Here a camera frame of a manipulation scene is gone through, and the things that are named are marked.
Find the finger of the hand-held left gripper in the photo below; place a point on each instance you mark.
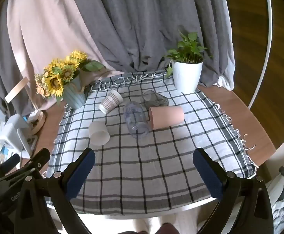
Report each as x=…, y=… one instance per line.
x=10, y=162
x=39, y=159

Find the grey curtain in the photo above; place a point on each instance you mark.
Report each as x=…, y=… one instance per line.
x=144, y=24

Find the grey faceted glass cup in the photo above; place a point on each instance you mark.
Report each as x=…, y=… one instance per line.
x=156, y=98

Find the white desk lamp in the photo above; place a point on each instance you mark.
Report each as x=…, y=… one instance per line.
x=38, y=121

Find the white sheer curtain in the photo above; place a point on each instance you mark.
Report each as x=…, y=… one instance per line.
x=227, y=53

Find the white ribbed plant pot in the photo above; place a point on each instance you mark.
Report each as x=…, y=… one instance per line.
x=187, y=76

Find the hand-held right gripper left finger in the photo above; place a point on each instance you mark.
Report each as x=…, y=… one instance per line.
x=80, y=175

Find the checked grey white tablecloth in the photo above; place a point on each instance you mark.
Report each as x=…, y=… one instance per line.
x=144, y=163

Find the white box appliance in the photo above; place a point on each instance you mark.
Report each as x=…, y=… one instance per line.
x=15, y=131

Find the patterned paper cup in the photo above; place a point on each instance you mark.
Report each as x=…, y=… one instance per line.
x=110, y=101

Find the clear glass cup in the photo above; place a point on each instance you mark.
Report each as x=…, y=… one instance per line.
x=135, y=119

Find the green potted plant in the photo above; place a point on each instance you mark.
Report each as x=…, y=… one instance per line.
x=188, y=48

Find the frosted white cup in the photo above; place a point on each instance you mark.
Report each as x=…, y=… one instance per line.
x=98, y=132

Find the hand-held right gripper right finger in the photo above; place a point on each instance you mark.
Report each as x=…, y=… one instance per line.
x=209, y=175

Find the pink cup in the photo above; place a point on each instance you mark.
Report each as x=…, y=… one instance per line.
x=167, y=117

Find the pink curtain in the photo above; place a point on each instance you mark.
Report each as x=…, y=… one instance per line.
x=47, y=29

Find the sunflower bouquet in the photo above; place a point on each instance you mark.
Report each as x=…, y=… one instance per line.
x=56, y=78

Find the blue ribbed vase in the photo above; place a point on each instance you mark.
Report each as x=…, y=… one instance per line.
x=74, y=95

